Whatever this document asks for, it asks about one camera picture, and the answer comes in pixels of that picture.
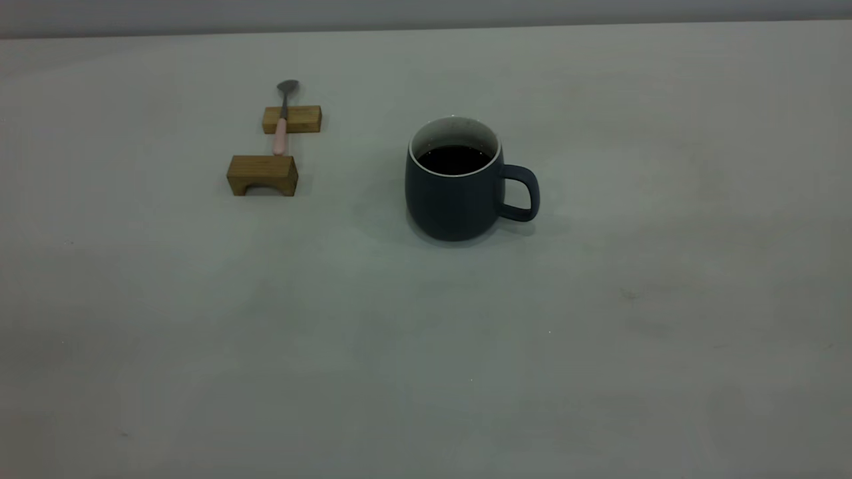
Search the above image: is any dark grey ceramic mug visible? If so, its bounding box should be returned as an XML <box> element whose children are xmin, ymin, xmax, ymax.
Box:
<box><xmin>405</xmin><ymin>116</ymin><xmax>540</xmax><ymax>242</ymax></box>

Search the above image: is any pink handled metal spoon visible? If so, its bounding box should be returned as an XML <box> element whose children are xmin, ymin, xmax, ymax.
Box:
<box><xmin>272</xmin><ymin>80</ymin><xmax>300</xmax><ymax>156</ymax></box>

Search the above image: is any dark coffee liquid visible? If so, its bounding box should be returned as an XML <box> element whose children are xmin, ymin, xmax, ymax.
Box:
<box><xmin>417</xmin><ymin>144</ymin><xmax>493</xmax><ymax>176</ymax></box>

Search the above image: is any flat rectangular wooden block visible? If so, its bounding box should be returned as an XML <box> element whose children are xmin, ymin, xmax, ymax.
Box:
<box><xmin>262</xmin><ymin>105</ymin><xmax>323</xmax><ymax>136</ymax></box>

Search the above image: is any arched wooden block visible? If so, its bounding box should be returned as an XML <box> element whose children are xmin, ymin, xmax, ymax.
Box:
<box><xmin>226</xmin><ymin>154</ymin><xmax>299</xmax><ymax>197</ymax></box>

